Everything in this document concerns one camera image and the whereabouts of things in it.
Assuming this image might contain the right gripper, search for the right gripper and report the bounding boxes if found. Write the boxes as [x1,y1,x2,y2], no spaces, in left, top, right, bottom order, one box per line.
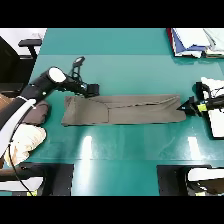
[176,95,204,117]

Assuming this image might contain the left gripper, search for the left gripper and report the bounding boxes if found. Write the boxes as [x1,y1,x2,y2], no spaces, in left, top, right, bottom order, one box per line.
[85,83,100,98]

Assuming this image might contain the brown shirt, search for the brown shirt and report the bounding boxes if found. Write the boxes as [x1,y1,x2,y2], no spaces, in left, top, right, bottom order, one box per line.
[60,94,188,127]

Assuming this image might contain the black garment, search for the black garment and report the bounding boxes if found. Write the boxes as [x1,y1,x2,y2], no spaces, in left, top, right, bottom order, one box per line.
[195,81,224,140]

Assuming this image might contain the dark brown garment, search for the dark brown garment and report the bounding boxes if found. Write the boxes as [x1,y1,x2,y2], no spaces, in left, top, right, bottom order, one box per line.
[22,100,51,126]

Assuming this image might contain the beige garment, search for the beige garment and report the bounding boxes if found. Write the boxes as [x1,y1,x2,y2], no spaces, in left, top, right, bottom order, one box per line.
[203,28,224,59]

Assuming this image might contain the red garment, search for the red garment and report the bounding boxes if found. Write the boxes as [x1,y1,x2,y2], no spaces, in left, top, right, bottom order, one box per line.
[166,28,177,54]

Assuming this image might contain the cream garment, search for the cream garment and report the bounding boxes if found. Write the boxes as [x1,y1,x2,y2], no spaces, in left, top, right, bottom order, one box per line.
[3,123,48,167]

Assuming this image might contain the tan garment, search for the tan garment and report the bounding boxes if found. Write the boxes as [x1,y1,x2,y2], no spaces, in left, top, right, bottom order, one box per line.
[0,93,14,118]

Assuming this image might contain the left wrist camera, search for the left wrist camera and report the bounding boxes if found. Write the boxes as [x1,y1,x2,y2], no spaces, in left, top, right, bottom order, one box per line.
[68,55,86,85]

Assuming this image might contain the black cable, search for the black cable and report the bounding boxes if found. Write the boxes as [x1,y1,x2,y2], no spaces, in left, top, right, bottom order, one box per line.
[7,142,36,196]

